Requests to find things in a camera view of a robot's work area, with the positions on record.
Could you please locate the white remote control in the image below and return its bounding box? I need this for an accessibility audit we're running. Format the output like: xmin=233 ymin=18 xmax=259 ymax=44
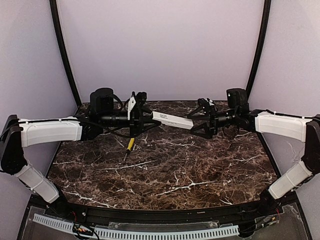
xmin=152 ymin=111 xmax=194 ymax=130

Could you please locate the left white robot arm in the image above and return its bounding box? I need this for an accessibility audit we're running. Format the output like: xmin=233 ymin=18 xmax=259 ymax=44
xmin=0 ymin=87 xmax=161 ymax=204

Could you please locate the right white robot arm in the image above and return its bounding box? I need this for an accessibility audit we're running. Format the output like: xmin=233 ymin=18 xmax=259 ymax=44
xmin=187 ymin=88 xmax=320 ymax=216

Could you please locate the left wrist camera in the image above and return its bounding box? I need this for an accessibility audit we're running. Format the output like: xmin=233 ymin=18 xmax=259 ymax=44
xmin=127 ymin=91 xmax=147 ymax=120

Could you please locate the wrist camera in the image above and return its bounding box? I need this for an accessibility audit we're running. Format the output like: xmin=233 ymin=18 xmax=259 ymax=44
xmin=127 ymin=91 xmax=147 ymax=120
xmin=197 ymin=98 xmax=218 ymax=111

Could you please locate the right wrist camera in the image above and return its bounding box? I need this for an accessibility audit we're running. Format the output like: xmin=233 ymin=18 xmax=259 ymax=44
xmin=197 ymin=98 xmax=218 ymax=111

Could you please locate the yellow handled screwdriver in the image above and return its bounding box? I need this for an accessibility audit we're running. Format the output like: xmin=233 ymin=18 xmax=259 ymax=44
xmin=123 ymin=138 xmax=135 ymax=161

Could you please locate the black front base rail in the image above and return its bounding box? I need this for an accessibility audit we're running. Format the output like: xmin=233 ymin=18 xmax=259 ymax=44
xmin=42 ymin=199 xmax=283 ymax=226

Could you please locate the left black frame post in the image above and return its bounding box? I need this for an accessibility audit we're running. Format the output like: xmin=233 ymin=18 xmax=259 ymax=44
xmin=49 ymin=0 xmax=82 ymax=107

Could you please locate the black frame post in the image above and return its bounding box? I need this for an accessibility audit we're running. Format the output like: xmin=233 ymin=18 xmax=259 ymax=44
xmin=49 ymin=0 xmax=82 ymax=107
xmin=245 ymin=0 xmax=272 ymax=98

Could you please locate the white slotted cable duct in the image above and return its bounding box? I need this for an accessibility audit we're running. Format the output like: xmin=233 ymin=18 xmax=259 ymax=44
xmin=32 ymin=213 xmax=240 ymax=240

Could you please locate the right black frame post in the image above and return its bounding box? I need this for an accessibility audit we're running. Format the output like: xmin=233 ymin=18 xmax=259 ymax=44
xmin=245 ymin=0 xmax=272 ymax=98

